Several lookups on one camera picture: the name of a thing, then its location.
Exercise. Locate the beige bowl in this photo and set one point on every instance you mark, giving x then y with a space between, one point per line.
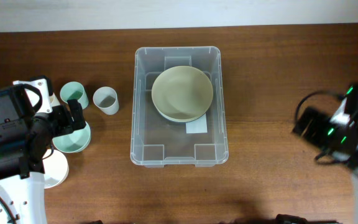
181 115
182 88

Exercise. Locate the clear plastic storage bin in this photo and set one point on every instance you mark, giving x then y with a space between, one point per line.
157 141

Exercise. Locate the white bowl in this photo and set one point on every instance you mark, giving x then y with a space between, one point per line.
56 168

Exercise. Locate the white label in bin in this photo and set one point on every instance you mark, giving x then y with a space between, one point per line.
198 126

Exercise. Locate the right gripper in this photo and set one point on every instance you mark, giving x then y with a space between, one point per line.
320 119

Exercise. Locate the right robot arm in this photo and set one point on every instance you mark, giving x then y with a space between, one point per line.
335 136

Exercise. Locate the beige cup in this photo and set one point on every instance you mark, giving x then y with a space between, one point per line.
54 101

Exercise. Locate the mint green cup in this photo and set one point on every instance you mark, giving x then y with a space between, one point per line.
74 91

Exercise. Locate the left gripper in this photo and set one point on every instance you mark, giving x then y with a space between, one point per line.
63 113

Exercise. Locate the grey cup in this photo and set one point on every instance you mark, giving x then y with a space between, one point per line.
105 98

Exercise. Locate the mint green bowl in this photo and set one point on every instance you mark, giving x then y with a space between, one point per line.
74 142

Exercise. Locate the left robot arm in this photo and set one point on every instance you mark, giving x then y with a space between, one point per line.
28 124

